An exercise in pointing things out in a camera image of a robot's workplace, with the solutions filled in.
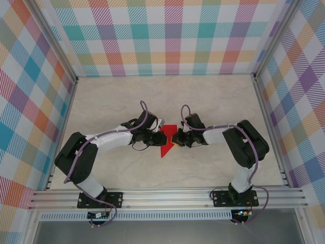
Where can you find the red paper sheet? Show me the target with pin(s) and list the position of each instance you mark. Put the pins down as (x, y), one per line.
(169, 130)

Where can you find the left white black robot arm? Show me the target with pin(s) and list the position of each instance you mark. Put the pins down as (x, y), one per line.
(111, 139)

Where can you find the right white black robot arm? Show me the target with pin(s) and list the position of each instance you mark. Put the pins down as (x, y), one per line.
(215, 134)

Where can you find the grey metal panel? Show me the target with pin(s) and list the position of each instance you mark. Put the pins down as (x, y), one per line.
(165, 232)

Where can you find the aluminium mounting rail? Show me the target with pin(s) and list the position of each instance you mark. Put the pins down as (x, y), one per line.
(167, 198)

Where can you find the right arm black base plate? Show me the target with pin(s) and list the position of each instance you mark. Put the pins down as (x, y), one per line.
(221, 198)

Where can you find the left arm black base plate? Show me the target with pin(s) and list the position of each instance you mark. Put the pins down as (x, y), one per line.
(115, 199)

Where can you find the aluminium side rail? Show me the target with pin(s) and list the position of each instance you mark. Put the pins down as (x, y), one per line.
(269, 127)
(68, 111)

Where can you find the aluminium frame post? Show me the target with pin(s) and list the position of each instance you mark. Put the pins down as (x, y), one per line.
(276, 38)
(54, 40)

